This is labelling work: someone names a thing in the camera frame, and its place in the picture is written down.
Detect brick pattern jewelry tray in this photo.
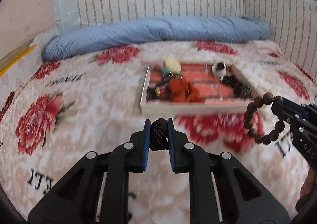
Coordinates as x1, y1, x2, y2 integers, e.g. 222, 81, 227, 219
140, 61, 259, 117

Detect brown wooden bead bracelet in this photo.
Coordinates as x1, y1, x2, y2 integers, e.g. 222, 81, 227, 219
243, 92, 286, 145

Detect person right hand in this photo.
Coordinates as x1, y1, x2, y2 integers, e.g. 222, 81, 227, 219
296, 167, 316, 214

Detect rainbow rhinestone hair clip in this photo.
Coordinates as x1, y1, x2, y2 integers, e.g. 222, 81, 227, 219
146, 81, 169, 101

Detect orange fabric scrunchie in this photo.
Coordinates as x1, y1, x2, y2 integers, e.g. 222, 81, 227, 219
168, 78, 204, 103

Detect brown rose hair clip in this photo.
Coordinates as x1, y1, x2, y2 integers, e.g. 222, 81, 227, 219
149, 118, 169, 152

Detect white strap wristwatch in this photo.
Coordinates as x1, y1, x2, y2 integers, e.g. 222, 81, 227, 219
212, 61, 227, 78

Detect black lace scrunchie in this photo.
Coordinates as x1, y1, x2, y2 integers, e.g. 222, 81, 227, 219
221, 75, 252, 98

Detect blue rolled quilt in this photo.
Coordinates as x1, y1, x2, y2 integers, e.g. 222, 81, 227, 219
41, 16, 270, 63

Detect cream pineapple plush clip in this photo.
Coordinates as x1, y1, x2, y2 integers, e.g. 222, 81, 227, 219
162, 58, 181, 75

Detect brick pattern headboard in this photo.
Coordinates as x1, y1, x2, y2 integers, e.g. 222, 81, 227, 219
76, 0, 316, 77

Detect yellow strip at bedside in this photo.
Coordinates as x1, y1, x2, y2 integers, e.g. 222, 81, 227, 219
0, 45, 36, 76

